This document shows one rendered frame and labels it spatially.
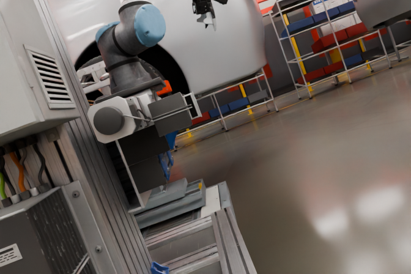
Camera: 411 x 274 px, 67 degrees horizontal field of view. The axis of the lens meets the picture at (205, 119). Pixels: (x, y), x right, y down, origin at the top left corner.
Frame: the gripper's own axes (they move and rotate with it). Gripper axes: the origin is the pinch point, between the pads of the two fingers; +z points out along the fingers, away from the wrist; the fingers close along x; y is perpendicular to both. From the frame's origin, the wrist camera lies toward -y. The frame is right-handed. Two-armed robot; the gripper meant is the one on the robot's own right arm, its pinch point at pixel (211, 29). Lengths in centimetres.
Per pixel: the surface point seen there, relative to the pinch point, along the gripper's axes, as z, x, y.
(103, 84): 19, -16, 59
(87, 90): 20, -17, 67
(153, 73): 24, -36, 29
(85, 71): 15, -40, 68
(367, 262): 71, 93, -13
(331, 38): 107, -340, -339
